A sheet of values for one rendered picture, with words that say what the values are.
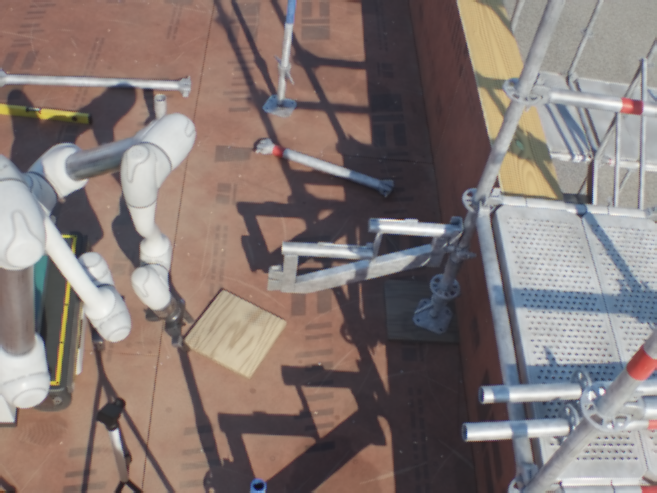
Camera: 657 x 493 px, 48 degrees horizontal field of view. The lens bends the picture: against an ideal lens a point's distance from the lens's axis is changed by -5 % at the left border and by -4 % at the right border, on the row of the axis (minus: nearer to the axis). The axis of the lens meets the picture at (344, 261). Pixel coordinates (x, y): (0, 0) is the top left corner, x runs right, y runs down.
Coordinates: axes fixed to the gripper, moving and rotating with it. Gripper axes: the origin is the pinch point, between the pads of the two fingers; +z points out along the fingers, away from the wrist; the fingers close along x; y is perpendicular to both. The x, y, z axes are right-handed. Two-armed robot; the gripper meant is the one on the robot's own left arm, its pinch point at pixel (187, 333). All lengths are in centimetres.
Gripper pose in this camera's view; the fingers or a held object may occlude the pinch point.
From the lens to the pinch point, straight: 297.2
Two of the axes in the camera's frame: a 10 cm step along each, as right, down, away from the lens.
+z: 2.9, 6.0, 7.5
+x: -0.3, -7.8, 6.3
